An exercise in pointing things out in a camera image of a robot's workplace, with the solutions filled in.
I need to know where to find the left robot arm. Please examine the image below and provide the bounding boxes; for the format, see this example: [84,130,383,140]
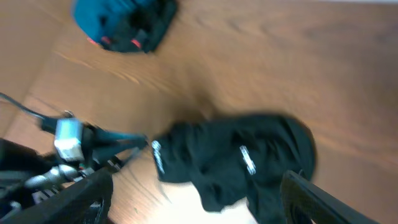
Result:
[1,116,148,191]

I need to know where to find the blue polo shirt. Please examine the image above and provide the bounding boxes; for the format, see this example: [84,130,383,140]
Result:
[72,0,155,43]

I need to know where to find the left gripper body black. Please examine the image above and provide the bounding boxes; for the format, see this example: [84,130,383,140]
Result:
[40,116,97,174]

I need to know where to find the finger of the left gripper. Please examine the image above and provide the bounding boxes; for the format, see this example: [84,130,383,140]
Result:
[93,128,147,146]
[92,141,148,169]

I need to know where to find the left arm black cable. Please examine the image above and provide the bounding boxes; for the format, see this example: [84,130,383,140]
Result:
[0,92,47,121]

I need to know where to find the black t-shirt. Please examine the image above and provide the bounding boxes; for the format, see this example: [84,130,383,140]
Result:
[151,113,317,223]

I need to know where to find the black folded garment red trim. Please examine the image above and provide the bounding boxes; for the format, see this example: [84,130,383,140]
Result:
[91,0,178,54]

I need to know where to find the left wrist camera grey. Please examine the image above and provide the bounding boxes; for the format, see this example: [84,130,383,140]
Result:
[54,118,84,162]

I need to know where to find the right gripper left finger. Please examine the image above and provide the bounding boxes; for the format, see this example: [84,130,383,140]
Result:
[1,169,113,224]

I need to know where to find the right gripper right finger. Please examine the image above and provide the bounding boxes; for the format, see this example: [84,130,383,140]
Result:
[280,170,377,224]

